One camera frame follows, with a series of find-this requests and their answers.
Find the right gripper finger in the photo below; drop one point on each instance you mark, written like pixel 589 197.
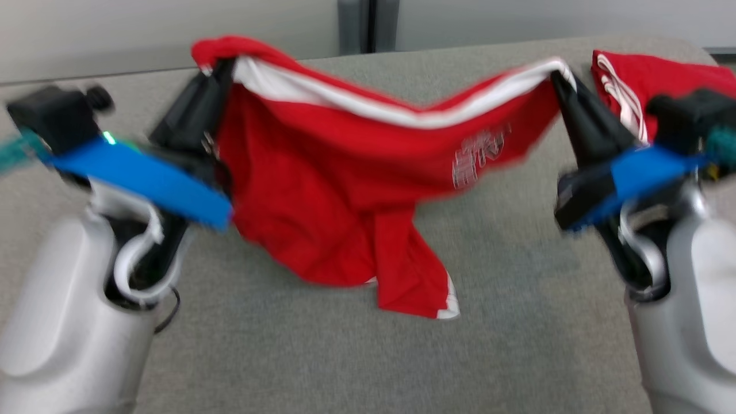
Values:
pixel 578 135
pixel 606 132

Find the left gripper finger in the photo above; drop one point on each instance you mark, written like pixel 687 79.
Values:
pixel 184 115
pixel 207 138

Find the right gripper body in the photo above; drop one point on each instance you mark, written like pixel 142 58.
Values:
pixel 583 192

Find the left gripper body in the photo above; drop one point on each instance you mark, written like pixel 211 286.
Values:
pixel 167 230

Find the red Bulls 23 jersey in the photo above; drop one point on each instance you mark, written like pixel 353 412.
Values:
pixel 667 75

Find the red shorts white trim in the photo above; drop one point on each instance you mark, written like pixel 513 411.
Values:
pixel 316 190

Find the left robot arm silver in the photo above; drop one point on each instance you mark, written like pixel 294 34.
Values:
pixel 63 322

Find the left blue camera mount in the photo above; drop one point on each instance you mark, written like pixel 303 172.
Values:
pixel 144 178

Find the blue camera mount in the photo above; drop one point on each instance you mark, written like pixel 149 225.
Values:
pixel 144 178
pixel 650 169

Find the right blue camera mount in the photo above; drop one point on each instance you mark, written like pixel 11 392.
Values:
pixel 650 169

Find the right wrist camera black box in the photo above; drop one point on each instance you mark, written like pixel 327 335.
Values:
pixel 690 118

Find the grey cylindrical post cap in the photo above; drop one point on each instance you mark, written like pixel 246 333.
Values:
pixel 352 26
pixel 387 23

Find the grey metal partition post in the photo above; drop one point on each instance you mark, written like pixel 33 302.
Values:
pixel 371 23

